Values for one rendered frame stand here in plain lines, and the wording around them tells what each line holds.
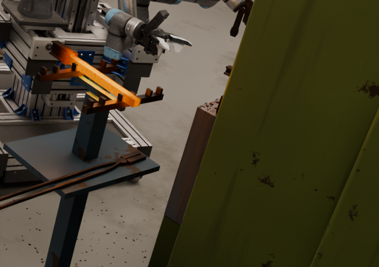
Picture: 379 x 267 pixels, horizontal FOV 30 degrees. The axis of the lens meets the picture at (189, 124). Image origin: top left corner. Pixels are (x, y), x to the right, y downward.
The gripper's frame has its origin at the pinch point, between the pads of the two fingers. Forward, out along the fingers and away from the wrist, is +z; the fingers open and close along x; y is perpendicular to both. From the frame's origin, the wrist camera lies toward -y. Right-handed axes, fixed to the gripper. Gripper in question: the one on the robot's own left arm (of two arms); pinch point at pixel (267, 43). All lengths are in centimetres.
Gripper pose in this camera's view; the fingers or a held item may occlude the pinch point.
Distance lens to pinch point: 295.7
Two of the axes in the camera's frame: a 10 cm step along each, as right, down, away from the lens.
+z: 6.9, 7.1, 1.7
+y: 7.1, -6.0, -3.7
